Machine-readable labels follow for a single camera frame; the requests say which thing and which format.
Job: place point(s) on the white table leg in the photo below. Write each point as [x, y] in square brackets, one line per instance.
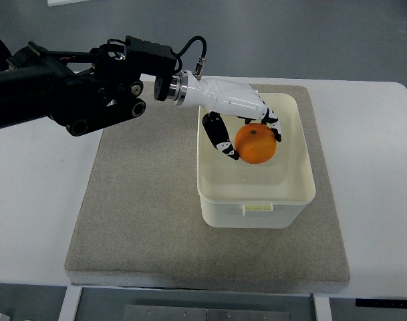
[70, 303]
[322, 308]

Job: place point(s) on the black label strip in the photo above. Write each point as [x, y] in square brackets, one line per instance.
[381, 303]

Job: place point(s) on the white plastic box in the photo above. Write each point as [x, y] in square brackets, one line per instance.
[236, 194]

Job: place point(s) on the grey foam mat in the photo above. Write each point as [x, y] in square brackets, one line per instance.
[141, 223]

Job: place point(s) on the white table leg left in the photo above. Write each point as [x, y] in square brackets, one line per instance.
[70, 303]

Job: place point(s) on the white table leg right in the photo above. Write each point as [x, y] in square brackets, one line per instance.
[322, 308]

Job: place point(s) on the orange fruit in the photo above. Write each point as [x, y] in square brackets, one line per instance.
[255, 143]

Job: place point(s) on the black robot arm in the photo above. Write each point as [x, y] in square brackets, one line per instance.
[83, 91]

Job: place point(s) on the white floor object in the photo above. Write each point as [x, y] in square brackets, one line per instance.
[53, 3]

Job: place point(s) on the small white block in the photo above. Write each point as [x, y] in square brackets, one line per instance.
[4, 317]

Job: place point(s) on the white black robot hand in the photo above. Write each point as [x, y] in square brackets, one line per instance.
[222, 97]

